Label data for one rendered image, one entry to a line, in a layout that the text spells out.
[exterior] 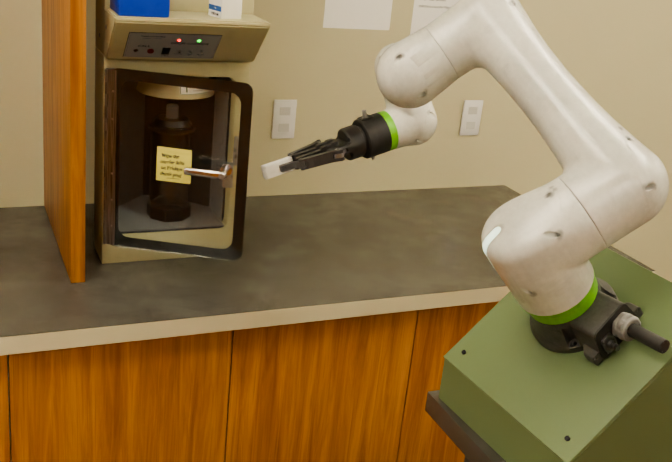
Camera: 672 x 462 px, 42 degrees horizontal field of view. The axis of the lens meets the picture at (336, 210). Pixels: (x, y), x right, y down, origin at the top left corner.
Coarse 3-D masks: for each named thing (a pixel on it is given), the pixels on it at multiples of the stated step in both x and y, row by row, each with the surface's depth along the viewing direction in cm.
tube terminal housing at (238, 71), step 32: (96, 0) 188; (192, 0) 186; (96, 32) 190; (96, 64) 192; (128, 64) 185; (160, 64) 188; (192, 64) 191; (224, 64) 194; (96, 96) 194; (96, 128) 196; (96, 160) 198; (96, 192) 200; (96, 224) 203; (128, 256) 200; (160, 256) 204; (192, 256) 207
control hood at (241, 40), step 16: (112, 16) 172; (128, 16) 171; (176, 16) 178; (192, 16) 180; (208, 16) 182; (256, 16) 190; (112, 32) 173; (128, 32) 174; (160, 32) 176; (176, 32) 178; (192, 32) 179; (208, 32) 180; (224, 32) 181; (240, 32) 182; (256, 32) 184; (112, 48) 178; (224, 48) 186; (240, 48) 188; (256, 48) 189
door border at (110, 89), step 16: (112, 80) 183; (112, 96) 184; (112, 112) 186; (112, 128) 187; (112, 144) 188; (112, 160) 189; (112, 176) 190; (112, 192) 192; (112, 208) 193; (112, 224) 194; (112, 240) 195
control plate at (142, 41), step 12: (132, 36) 175; (144, 36) 176; (156, 36) 177; (168, 36) 178; (180, 36) 179; (192, 36) 180; (204, 36) 181; (216, 36) 182; (132, 48) 179; (144, 48) 180; (156, 48) 181; (180, 48) 183; (192, 48) 184; (204, 48) 185; (216, 48) 186
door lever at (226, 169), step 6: (186, 168) 183; (192, 168) 183; (198, 168) 184; (222, 168) 187; (228, 168) 187; (186, 174) 184; (192, 174) 183; (198, 174) 183; (204, 174) 183; (210, 174) 183; (216, 174) 183; (222, 174) 182; (228, 174) 188
